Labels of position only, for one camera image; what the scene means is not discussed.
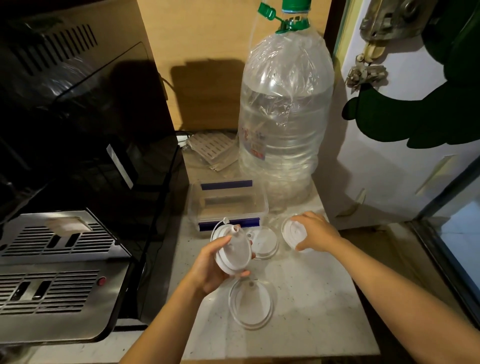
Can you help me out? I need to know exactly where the person's left hand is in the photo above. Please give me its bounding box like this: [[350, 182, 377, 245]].
[[186, 235, 256, 299]]

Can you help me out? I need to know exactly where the small clear plastic lid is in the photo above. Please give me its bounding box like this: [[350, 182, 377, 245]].
[[245, 226, 280, 261]]

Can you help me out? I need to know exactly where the white door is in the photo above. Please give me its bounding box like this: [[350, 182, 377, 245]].
[[323, 0, 480, 231]]

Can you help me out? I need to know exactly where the metal drip tray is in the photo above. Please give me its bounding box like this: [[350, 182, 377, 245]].
[[0, 209, 132, 344]]

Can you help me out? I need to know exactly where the person's right hand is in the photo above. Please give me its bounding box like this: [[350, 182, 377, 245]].
[[290, 211, 343, 253]]

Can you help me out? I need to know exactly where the small metal door latch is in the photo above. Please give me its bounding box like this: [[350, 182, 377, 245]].
[[344, 54, 388, 94]]

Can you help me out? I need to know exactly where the large clear plastic lid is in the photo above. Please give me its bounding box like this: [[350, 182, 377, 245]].
[[227, 277, 277, 331]]

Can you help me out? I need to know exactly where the green bottle carry handle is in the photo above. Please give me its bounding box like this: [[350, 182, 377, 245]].
[[257, 2, 311, 35]]

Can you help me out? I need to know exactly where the green bottle cap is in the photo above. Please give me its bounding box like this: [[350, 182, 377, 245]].
[[281, 0, 312, 14]]

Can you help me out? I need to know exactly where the clear container with blue clips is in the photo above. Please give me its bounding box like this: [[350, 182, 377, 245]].
[[187, 179, 269, 235]]

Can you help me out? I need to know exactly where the white slotted tray in bag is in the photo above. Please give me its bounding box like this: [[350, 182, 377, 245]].
[[186, 131, 241, 173]]

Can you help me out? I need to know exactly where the white spouted cup lid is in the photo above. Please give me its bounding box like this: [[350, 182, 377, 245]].
[[210, 217, 253, 277]]

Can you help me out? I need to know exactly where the green wall decal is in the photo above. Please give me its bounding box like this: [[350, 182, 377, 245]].
[[341, 0, 480, 150]]

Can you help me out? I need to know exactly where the large metal door latch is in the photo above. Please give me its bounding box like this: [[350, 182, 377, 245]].
[[359, 0, 440, 42]]

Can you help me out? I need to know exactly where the large clear water bottle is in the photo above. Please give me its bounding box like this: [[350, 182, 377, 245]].
[[238, 10, 335, 211]]

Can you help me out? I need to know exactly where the dark framed glass door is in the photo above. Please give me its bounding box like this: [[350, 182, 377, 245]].
[[410, 157, 480, 329]]

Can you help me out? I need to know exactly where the person's right forearm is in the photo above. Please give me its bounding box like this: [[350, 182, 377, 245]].
[[329, 236, 480, 364]]

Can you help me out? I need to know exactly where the person's left forearm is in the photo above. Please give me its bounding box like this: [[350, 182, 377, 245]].
[[119, 277, 211, 364]]

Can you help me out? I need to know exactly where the black coffee machine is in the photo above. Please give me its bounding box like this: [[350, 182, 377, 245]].
[[0, 0, 190, 346]]

